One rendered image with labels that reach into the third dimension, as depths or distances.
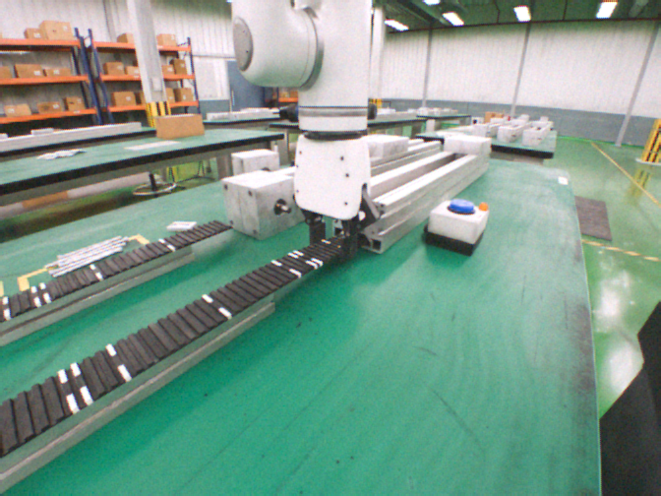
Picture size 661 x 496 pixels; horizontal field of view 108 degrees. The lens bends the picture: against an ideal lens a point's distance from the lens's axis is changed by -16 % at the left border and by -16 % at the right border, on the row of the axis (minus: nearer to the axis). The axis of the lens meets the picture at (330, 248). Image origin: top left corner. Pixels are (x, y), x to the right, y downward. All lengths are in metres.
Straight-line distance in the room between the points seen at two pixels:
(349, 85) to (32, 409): 0.40
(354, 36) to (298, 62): 0.07
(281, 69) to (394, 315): 0.29
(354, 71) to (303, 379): 0.31
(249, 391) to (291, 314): 0.11
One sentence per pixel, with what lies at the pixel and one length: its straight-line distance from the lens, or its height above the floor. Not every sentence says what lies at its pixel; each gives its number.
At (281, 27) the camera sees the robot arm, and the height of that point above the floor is 1.07.
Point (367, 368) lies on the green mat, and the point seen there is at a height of 0.78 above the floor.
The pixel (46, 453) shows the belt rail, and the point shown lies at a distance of 0.31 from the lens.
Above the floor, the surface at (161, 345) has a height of 0.81.
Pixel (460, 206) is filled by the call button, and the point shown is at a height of 0.85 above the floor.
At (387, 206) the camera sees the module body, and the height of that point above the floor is 0.86.
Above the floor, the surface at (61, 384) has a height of 0.81.
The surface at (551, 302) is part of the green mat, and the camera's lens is 0.45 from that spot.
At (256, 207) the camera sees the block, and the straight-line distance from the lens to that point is 0.49.
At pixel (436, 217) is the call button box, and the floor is 0.83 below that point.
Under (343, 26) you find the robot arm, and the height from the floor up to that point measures 1.08.
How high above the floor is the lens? 1.00
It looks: 28 degrees down
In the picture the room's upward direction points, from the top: straight up
